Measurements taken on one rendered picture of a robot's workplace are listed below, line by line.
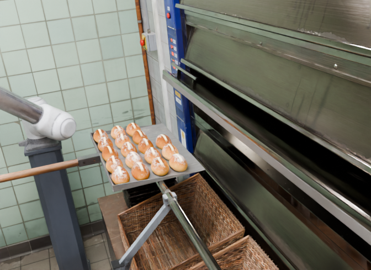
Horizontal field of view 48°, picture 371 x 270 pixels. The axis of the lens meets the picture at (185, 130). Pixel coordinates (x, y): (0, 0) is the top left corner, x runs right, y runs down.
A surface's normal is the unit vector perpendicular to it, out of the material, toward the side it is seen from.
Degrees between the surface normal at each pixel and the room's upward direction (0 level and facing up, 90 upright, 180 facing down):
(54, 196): 90
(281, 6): 70
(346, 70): 90
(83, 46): 90
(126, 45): 90
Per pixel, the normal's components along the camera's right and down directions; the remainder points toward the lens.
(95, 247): -0.09, -0.91
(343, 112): -0.91, -0.11
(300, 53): -0.94, 0.22
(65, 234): 0.30, 0.35
